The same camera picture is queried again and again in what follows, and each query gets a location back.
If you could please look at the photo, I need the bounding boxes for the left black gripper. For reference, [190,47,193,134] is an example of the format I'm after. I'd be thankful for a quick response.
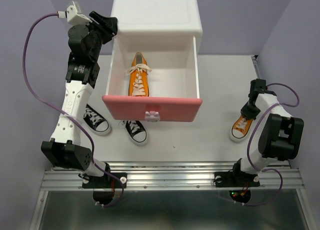
[84,12,120,61]

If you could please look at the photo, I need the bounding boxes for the orange canvas sneaker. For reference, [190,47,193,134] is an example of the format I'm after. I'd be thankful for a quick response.
[229,115,254,143]
[127,52,152,97]

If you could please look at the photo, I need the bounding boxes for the dark pink drawer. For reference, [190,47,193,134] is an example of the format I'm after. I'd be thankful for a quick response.
[102,36,203,122]

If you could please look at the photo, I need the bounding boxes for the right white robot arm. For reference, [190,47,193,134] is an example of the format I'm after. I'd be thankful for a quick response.
[228,78,304,185]

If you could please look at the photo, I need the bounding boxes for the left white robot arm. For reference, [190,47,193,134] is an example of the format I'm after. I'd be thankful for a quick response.
[41,11,118,187]

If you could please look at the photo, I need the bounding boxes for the white shoe cabinet body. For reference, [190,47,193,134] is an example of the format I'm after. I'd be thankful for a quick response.
[110,0,203,73]

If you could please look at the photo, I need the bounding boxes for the left black canvas sneaker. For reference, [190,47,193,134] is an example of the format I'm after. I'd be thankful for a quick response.
[83,104,112,136]

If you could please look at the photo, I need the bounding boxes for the black canvas sneaker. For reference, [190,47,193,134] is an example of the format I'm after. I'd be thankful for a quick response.
[118,120,148,146]
[83,104,112,136]

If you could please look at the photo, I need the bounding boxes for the right black canvas sneaker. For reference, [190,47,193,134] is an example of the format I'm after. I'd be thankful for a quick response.
[118,120,148,146]

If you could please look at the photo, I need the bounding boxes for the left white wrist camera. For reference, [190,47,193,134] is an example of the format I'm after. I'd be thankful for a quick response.
[57,1,92,26]

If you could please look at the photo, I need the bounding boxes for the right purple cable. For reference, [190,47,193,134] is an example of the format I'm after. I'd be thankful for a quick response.
[216,82,300,207]

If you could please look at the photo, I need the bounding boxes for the purple cable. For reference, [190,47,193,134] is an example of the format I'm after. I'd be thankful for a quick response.
[216,82,300,207]
[22,12,125,208]

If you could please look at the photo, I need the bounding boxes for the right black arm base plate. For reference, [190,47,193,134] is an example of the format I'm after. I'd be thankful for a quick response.
[213,171,260,188]

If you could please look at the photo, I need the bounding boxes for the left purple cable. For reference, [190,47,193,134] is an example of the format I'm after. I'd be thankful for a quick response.
[22,12,125,208]

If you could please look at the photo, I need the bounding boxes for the aluminium mounting rail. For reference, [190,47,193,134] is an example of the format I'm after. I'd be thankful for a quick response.
[40,161,305,191]

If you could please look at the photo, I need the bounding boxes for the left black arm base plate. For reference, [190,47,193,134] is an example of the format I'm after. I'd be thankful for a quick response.
[78,174,122,189]

